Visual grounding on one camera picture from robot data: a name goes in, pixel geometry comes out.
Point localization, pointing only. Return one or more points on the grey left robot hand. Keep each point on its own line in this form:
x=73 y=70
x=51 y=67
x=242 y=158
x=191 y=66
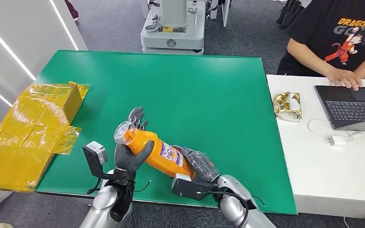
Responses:
x=127 y=160

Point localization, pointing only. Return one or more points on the person's right hand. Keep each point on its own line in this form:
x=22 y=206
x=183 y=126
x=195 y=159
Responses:
x=343 y=77

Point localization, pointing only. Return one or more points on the orange plastic bottle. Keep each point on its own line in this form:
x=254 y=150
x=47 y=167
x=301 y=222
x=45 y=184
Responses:
x=157 y=152

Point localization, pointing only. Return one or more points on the person's right forearm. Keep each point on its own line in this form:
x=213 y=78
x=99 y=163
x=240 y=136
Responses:
x=308 y=58

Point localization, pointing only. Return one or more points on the white robot base machine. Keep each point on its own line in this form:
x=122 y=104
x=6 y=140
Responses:
x=173 y=34

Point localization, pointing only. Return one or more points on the dark grey laptop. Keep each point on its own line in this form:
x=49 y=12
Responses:
x=352 y=108

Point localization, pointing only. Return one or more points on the person at laptop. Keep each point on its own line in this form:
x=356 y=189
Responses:
x=327 y=28

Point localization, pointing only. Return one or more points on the crumpled gold foil wrapper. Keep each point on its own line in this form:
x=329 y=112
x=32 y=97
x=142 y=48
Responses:
x=287 y=105

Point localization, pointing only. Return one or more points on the white power adapter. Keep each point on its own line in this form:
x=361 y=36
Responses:
x=337 y=140

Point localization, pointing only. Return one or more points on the black chair base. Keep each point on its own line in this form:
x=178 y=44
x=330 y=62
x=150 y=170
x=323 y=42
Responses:
x=289 y=14

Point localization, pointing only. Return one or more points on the yellow taped cardboard box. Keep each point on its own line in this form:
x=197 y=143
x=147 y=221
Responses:
x=25 y=138

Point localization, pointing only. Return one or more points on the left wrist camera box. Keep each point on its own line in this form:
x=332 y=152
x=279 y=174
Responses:
x=96 y=154

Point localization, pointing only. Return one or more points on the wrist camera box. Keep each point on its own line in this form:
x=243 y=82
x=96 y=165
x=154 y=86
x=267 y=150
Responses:
x=187 y=187
x=96 y=154

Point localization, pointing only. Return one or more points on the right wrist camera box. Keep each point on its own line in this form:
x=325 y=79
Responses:
x=187 y=187

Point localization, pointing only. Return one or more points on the white stand frame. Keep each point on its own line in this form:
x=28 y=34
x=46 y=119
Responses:
x=224 y=12

